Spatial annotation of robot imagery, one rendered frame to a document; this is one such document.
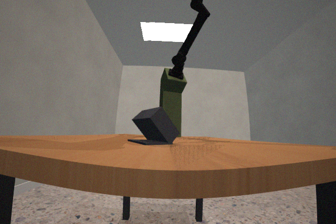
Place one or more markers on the grey sloped panel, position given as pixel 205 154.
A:
pixel 156 126

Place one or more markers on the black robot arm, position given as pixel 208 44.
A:
pixel 180 58

